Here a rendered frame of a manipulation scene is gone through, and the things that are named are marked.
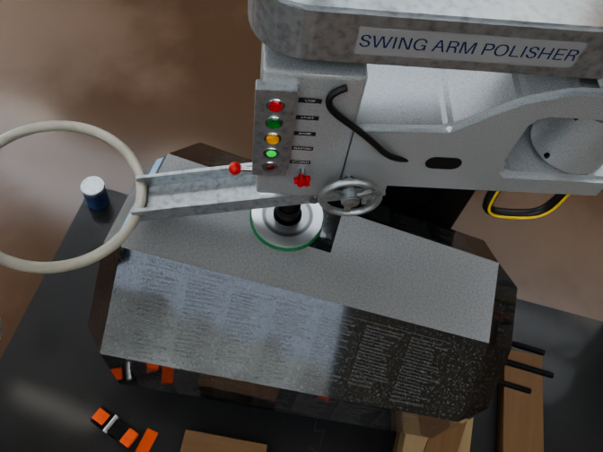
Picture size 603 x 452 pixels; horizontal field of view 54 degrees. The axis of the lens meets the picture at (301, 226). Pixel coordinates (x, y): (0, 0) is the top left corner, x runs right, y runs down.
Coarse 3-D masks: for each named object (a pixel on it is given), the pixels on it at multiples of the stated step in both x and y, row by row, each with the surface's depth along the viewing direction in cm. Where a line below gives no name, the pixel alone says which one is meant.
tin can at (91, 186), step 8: (88, 184) 257; (96, 184) 258; (104, 184) 260; (88, 192) 255; (96, 192) 256; (104, 192) 260; (88, 200) 260; (96, 200) 259; (104, 200) 263; (96, 208) 265
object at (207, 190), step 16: (144, 176) 166; (160, 176) 165; (176, 176) 165; (192, 176) 165; (208, 176) 165; (224, 176) 166; (240, 176) 165; (160, 192) 168; (176, 192) 167; (192, 192) 166; (208, 192) 165; (224, 192) 164; (240, 192) 163; (256, 192) 162; (384, 192) 153; (144, 208) 161; (160, 208) 160; (176, 208) 159; (192, 208) 159; (208, 208) 159; (224, 208) 159; (240, 208) 160; (256, 208) 160
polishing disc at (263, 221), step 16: (272, 208) 175; (304, 208) 176; (320, 208) 176; (256, 224) 172; (272, 224) 172; (304, 224) 173; (320, 224) 174; (272, 240) 169; (288, 240) 170; (304, 240) 170
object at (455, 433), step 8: (464, 424) 216; (448, 432) 214; (456, 432) 214; (432, 440) 212; (440, 440) 212; (448, 440) 212; (456, 440) 213; (424, 448) 211; (432, 448) 211; (440, 448) 211; (448, 448) 211; (456, 448) 211
